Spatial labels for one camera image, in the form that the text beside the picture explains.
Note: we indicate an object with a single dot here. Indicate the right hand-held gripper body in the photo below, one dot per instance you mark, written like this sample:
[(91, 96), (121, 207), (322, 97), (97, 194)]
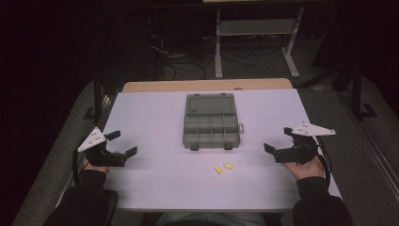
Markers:
[(298, 153)]

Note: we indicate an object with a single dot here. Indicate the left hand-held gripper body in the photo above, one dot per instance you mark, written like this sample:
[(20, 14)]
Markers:
[(108, 158)]

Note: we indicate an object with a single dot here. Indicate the yellow earplug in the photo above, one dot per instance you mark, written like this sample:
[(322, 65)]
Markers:
[(218, 169), (228, 165)]

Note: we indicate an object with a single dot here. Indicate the grey plastic compartment box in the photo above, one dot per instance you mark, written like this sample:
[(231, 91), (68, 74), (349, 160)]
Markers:
[(210, 125)]

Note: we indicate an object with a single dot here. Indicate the person's left hand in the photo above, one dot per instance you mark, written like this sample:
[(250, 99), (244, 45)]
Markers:
[(94, 167)]

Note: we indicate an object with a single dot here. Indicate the person's right hand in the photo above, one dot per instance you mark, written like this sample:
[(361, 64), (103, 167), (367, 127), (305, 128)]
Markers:
[(309, 169)]

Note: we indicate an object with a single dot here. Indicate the black metal stand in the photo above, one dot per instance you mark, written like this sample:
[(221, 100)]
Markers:
[(357, 94), (97, 94)]

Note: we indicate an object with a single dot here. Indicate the wooden table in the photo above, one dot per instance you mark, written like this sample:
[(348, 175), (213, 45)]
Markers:
[(204, 85)]

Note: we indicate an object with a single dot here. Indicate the white metal stand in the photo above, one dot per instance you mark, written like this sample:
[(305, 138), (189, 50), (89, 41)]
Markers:
[(257, 27)]

